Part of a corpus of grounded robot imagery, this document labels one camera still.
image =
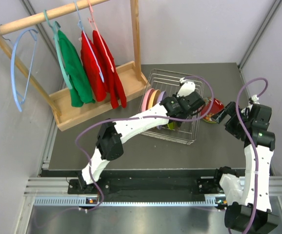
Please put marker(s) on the red shirt right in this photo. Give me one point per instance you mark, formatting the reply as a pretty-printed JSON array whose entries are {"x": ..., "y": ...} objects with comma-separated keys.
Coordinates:
[{"x": 112, "y": 81}]

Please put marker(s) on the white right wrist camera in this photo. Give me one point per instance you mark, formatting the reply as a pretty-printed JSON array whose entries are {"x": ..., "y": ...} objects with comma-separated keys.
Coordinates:
[{"x": 253, "y": 100}]

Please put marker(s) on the green shirt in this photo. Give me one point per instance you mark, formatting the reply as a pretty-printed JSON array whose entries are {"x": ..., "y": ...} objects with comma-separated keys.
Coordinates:
[{"x": 81, "y": 92}]

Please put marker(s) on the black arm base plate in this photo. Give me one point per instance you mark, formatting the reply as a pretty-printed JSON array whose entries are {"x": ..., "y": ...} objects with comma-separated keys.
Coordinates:
[{"x": 117, "y": 185}]

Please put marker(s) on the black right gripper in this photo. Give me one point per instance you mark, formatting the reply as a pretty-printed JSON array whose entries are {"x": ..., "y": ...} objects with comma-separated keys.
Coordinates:
[{"x": 230, "y": 109}]

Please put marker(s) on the teal hanger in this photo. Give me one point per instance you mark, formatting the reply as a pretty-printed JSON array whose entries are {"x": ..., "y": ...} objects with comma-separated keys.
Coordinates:
[{"x": 55, "y": 27}]

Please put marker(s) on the yellow plastic plate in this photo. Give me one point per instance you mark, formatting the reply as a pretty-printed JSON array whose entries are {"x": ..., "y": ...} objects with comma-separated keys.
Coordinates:
[{"x": 153, "y": 98}]

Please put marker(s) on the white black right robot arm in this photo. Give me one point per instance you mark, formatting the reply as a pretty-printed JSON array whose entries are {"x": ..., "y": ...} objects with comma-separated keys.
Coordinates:
[{"x": 248, "y": 204}]

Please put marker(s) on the purple plastic plate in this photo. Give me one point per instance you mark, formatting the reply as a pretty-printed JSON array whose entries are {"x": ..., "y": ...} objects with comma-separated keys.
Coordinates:
[{"x": 161, "y": 96}]

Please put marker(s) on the pink plastic plate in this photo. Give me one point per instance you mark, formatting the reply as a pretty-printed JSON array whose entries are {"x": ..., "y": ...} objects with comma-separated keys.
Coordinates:
[{"x": 145, "y": 100}]

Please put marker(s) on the red shirt left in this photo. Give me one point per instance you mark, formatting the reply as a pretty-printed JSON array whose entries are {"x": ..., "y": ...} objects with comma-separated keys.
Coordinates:
[{"x": 97, "y": 87}]

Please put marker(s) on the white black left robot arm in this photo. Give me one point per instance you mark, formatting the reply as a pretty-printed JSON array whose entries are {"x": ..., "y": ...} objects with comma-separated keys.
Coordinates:
[{"x": 114, "y": 133}]

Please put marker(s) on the wooden clothes rack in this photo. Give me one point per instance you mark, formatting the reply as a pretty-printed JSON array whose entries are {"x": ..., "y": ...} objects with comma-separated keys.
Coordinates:
[{"x": 133, "y": 80}]

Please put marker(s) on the dark plate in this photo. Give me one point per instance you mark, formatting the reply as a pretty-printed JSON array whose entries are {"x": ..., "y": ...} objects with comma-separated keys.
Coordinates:
[{"x": 177, "y": 125}]

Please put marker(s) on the red floral plate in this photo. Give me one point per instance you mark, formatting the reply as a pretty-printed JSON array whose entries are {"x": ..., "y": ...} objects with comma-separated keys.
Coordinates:
[{"x": 216, "y": 107}]

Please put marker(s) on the pink hanger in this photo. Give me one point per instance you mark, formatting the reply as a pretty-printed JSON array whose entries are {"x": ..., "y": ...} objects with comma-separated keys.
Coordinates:
[{"x": 94, "y": 27}]

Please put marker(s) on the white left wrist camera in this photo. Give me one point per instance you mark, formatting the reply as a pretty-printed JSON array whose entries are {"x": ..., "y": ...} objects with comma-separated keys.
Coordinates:
[{"x": 187, "y": 86}]

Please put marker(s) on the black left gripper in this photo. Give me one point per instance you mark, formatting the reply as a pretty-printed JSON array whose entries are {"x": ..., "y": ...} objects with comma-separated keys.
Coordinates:
[{"x": 179, "y": 98}]

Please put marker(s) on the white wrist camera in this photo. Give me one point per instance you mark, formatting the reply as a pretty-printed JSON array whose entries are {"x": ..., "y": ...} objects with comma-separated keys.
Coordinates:
[
  {"x": 253, "y": 100},
  {"x": 187, "y": 86}
]

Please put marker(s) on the red shirt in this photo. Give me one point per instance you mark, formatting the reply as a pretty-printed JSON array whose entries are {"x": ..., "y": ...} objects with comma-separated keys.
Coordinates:
[
  {"x": 97, "y": 87},
  {"x": 112, "y": 81}
]

